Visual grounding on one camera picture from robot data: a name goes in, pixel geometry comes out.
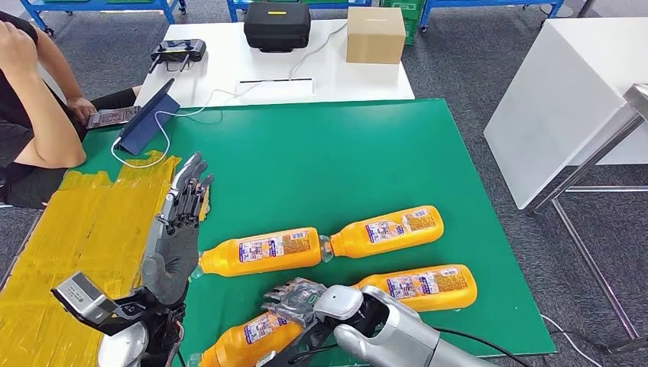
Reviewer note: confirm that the person's right hand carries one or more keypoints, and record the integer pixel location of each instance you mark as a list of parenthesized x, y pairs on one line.
[(15, 48)]

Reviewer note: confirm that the person's left hand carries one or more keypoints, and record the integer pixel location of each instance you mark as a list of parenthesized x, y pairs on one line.
[(82, 109)]

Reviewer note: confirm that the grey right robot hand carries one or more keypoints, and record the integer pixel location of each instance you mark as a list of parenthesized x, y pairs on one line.
[(296, 299)]

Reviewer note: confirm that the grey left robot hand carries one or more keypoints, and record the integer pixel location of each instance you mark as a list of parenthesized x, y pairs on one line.
[(172, 263)]

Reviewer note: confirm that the smartphone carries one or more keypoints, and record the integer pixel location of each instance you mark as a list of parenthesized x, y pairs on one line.
[(114, 117)]

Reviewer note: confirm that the orange detergent bottle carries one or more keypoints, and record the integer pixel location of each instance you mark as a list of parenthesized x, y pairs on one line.
[(390, 233), (263, 253), (238, 344), (430, 289)]

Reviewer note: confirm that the person's right forearm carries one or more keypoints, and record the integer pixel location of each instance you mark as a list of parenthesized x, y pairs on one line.
[(48, 121)]

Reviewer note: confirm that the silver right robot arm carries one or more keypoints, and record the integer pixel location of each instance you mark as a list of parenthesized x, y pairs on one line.
[(400, 334)]

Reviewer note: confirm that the person's left forearm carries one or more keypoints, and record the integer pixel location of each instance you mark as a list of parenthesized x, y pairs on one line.
[(58, 71)]

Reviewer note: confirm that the tablet in blue case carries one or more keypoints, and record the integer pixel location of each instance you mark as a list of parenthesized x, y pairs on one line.
[(147, 126)]

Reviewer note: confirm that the person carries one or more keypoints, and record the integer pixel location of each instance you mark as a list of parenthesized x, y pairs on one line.
[(15, 131)]

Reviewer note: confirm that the blue steel rack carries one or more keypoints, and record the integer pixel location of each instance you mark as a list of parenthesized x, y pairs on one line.
[(424, 17), (101, 6), (232, 10)]

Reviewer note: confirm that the yellow tape patch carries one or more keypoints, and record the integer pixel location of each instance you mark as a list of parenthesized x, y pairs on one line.
[(66, 243)]

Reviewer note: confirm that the black remote controller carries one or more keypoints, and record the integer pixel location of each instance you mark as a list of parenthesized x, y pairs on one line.
[(177, 50)]

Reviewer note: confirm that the white table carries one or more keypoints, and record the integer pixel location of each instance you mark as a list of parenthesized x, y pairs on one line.
[(228, 61)]

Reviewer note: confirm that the white power strip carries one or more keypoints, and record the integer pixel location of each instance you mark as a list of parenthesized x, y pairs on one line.
[(276, 91)]

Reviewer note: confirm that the black carrying case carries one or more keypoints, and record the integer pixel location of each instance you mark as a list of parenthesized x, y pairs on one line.
[(276, 30)]

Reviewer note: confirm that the cardboard box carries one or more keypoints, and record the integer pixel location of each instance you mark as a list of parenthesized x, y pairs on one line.
[(374, 40)]

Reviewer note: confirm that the green plastic crate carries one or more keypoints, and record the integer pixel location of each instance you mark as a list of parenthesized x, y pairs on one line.
[(412, 20)]

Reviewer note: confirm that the white cabinet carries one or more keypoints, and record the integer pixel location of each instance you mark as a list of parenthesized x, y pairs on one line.
[(557, 101)]

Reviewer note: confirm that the grey round base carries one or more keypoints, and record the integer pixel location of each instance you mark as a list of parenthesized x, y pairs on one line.
[(554, 9)]

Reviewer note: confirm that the metal frame stand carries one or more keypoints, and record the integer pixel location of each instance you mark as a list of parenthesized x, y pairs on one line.
[(592, 158)]

